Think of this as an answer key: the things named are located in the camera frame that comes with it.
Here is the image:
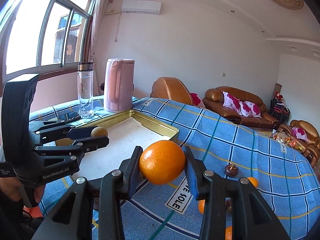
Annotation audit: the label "yellow kiwi fruit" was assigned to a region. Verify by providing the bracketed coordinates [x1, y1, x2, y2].
[91, 127, 108, 137]

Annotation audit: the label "brown dried mangosteen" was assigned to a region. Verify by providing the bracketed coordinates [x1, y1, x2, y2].
[225, 198, 232, 213]

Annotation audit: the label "dark mangosteen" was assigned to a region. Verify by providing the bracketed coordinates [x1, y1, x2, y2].
[224, 164, 239, 177]

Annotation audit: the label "small orange tangerine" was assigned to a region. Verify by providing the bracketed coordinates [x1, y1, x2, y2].
[247, 177, 259, 188]

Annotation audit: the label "large orange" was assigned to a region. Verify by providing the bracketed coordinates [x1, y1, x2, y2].
[139, 140, 185, 185]

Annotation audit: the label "coffee table with fruits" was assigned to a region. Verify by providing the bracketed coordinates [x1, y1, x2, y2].
[270, 131, 303, 153]

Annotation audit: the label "person's left hand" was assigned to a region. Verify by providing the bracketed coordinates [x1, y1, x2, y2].
[0, 177, 46, 203]

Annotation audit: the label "black smartphone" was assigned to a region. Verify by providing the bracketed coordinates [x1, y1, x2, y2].
[57, 111, 81, 124]

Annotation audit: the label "blue plaid tablecloth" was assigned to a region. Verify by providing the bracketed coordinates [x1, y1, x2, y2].
[28, 95, 318, 240]

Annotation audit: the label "gold metal tin tray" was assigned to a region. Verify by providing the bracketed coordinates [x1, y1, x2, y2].
[71, 110, 179, 180]

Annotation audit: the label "clear glass water bottle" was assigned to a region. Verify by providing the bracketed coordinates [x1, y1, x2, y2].
[77, 62, 93, 118]

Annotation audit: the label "pink electric kettle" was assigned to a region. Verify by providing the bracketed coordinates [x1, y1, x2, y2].
[104, 59, 135, 113]

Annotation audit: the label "red cushion on armchair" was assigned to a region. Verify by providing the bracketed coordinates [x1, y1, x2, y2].
[190, 93, 206, 109]

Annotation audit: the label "brown leather three-seat sofa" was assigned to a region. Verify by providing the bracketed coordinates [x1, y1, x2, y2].
[203, 86, 279, 129]

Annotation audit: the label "pink floral cushion right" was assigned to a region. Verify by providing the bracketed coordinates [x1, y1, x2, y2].
[239, 101, 261, 118]

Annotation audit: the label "pink floral cushion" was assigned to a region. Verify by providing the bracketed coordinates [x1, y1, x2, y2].
[223, 92, 241, 114]
[239, 101, 261, 118]

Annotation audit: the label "pink floral cushion left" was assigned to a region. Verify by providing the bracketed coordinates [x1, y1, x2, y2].
[223, 92, 241, 114]

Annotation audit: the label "brown leather armchair left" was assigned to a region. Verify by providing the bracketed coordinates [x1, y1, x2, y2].
[150, 77, 194, 105]

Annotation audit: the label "brown leather armchair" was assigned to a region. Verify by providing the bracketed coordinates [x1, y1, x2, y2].
[150, 77, 194, 105]
[278, 120, 319, 167]

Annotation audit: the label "stacked chairs with clothes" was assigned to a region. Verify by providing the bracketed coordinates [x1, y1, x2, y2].
[269, 83, 291, 125]

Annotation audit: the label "pink cushion on armchair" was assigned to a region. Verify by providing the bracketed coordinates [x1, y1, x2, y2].
[291, 127, 308, 142]

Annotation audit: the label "brown leather armchair right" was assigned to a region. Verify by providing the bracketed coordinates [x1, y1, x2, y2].
[278, 120, 319, 167]

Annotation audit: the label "pink curtain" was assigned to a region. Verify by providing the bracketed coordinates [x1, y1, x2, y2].
[83, 0, 116, 97]

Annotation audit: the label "white air conditioner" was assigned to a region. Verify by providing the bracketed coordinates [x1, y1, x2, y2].
[121, 0, 162, 15]

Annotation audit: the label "window with frame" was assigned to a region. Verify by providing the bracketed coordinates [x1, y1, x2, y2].
[1, 0, 95, 83]

